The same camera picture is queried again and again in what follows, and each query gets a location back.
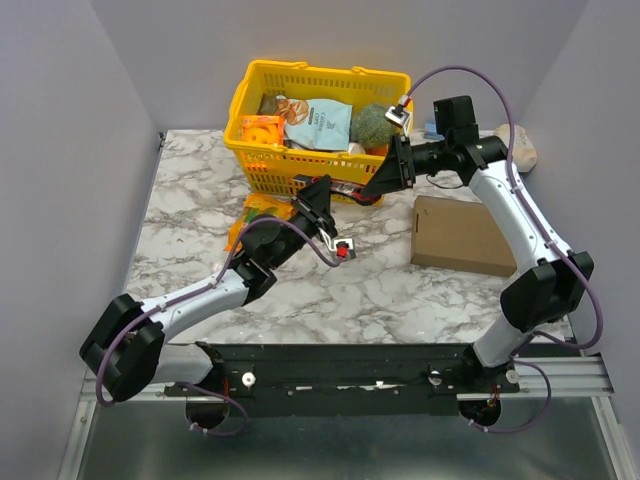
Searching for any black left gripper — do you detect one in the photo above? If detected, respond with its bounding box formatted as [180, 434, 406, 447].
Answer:
[268, 176, 338, 271]

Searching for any red black utility knife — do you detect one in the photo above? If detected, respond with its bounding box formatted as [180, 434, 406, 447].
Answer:
[293, 174, 383, 207]

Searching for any brown cardboard express box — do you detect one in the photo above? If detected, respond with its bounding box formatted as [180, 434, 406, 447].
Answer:
[410, 196, 516, 278]

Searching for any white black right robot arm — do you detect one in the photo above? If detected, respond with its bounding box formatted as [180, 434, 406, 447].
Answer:
[363, 95, 594, 392]

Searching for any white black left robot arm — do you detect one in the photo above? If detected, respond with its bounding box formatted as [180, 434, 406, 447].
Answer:
[79, 175, 337, 406]

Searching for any orange snack box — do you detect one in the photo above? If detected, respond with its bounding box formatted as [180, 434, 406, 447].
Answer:
[241, 115, 284, 146]

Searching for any orange fruit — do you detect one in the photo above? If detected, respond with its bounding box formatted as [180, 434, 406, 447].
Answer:
[366, 145, 388, 157]

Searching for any white cup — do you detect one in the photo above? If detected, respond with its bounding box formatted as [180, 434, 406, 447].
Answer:
[347, 142, 366, 156]

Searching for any blue flat package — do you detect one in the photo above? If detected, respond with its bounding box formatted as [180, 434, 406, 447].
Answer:
[424, 122, 444, 141]

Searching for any green netted melon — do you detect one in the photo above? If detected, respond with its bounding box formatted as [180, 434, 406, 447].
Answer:
[350, 103, 396, 149]

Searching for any orange gummy candy bag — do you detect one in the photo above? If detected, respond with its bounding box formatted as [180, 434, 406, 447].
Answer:
[224, 193, 294, 252]

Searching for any light blue cassava chips bag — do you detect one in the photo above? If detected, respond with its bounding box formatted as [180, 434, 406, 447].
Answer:
[276, 95, 352, 152]

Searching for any yellow plastic shopping basket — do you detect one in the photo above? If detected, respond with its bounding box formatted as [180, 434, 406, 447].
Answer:
[224, 60, 411, 196]

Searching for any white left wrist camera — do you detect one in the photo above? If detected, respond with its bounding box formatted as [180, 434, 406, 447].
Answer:
[324, 237, 356, 261]

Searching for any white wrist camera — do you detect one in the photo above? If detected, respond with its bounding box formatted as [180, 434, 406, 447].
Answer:
[324, 237, 356, 261]
[385, 95, 413, 130]

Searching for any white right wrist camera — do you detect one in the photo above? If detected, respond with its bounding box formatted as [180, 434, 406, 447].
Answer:
[385, 95, 413, 130]

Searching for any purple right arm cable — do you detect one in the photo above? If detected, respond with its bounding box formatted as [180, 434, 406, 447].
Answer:
[404, 65, 604, 434]

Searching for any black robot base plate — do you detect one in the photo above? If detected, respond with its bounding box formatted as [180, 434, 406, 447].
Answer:
[196, 342, 519, 418]

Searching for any aluminium frame rail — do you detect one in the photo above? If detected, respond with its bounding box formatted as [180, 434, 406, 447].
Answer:
[59, 357, 636, 479]

